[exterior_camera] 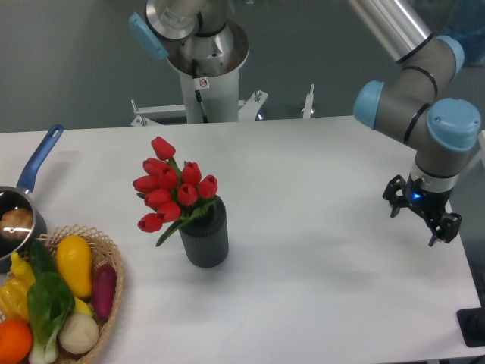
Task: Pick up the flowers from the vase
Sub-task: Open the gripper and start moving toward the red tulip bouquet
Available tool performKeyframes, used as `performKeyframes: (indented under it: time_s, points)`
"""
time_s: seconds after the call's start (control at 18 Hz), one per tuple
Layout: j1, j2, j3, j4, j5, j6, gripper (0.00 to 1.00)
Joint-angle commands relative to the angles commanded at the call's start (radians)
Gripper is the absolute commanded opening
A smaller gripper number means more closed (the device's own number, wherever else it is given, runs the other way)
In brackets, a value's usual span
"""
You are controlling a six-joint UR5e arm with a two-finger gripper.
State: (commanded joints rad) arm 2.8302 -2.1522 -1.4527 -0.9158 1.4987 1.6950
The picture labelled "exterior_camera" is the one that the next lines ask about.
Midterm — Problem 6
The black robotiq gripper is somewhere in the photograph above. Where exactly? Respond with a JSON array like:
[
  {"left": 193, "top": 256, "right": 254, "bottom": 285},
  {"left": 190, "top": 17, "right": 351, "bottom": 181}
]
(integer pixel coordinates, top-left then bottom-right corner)
[{"left": 383, "top": 174, "right": 462, "bottom": 246}]

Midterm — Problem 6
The red tulip bouquet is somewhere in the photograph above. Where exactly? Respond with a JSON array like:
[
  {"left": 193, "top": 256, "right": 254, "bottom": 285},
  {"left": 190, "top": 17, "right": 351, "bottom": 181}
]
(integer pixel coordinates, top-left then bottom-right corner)
[{"left": 133, "top": 136, "right": 221, "bottom": 246}]

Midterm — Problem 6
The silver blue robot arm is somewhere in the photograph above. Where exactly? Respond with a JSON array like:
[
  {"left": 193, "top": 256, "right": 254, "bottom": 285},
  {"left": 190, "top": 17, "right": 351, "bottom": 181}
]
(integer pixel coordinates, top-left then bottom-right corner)
[{"left": 128, "top": 1, "right": 481, "bottom": 243}]

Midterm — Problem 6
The dark grey ribbed vase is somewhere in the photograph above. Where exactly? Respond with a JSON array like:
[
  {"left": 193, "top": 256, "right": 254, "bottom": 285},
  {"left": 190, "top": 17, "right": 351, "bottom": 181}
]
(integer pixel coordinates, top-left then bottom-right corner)
[{"left": 180, "top": 199, "right": 229, "bottom": 268}]

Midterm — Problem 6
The black device at edge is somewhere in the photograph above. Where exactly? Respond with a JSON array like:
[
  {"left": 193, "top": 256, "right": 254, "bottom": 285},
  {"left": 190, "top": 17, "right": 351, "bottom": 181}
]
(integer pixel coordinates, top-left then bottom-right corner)
[{"left": 456, "top": 308, "right": 484, "bottom": 347}]

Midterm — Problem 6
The blue water jug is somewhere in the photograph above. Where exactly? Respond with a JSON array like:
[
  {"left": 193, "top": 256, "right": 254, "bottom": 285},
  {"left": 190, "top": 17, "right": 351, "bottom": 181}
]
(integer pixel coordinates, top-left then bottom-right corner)
[{"left": 443, "top": 0, "right": 484, "bottom": 67}]

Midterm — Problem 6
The woven bamboo basket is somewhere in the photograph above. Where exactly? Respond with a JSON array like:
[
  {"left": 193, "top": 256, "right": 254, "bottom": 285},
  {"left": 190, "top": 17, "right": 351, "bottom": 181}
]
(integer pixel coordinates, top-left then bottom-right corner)
[{"left": 0, "top": 224, "right": 125, "bottom": 364}]

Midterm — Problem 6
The purple eggplant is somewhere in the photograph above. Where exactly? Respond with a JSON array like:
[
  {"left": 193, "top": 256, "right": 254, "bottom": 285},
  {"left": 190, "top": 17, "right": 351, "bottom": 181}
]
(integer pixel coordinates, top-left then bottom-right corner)
[{"left": 92, "top": 264, "right": 117, "bottom": 320}]

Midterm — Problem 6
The yellow squash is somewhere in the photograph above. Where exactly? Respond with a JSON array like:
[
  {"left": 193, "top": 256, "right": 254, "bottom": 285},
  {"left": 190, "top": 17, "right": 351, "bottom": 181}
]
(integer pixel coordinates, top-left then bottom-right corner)
[{"left": 56, "top": 235, "right": 92, "bottom": 300}]

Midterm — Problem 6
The white garlic bulb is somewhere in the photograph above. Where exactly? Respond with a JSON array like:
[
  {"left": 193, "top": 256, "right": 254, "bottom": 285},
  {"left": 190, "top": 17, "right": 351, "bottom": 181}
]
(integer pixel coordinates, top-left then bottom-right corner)
[{"left": 58, "top": 313, "right": 99, "bottom": 355}]

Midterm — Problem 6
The dark green cucumber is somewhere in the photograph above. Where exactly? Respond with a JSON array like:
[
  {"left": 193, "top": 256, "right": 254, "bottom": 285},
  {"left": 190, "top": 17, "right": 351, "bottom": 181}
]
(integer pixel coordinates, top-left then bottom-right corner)
[{"left": 29, "top": 240, "right": 58, "bottom": 278}]

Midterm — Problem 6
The green bok choy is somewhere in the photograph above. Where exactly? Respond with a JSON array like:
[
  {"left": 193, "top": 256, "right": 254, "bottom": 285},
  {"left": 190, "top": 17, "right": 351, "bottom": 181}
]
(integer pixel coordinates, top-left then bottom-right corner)
[{"left": 26, "top": 271, "right": 76, "bottom": 363}]

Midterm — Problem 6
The bread roll in pan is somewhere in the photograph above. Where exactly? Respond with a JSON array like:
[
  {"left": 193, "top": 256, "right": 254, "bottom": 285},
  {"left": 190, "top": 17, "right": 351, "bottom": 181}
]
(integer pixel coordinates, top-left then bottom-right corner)
[{"left": 1, "top": 208, "right": 33, "bottom": 240}]

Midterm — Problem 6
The yellow bell pepper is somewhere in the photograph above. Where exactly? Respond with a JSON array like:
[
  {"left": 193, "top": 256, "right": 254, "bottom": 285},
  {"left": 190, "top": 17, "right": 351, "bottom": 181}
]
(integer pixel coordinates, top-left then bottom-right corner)
[{"left": 1, "top": 252, "right": 36, "bottom": 322}]

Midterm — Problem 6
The orange fruit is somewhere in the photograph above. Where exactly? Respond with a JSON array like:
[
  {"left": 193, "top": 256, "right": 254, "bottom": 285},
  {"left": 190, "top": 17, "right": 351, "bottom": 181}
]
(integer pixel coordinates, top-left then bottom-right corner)
[{"left": 1, "top": 319, "right": 33, "bottom": 363}]

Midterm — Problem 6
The white chair frame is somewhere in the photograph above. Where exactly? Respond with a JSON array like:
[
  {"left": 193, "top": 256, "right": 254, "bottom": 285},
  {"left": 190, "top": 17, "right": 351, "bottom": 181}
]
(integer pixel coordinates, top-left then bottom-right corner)
[{"left": 478, "top": 130, "right": 485, "bottom": 167}]

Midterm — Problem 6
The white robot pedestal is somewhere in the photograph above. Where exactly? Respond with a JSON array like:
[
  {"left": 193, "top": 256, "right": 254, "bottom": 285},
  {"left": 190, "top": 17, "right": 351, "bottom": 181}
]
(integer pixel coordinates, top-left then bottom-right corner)
[{"left": 168, "top": 20, "right": 249, "bottom": 103}]

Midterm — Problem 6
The blue handled saucepan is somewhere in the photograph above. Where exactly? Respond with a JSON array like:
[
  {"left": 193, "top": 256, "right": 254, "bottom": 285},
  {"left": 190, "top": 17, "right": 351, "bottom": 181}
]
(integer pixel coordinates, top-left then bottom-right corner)
[{"left": 1, "top": 124, "right": 64, "bottom": 274}]

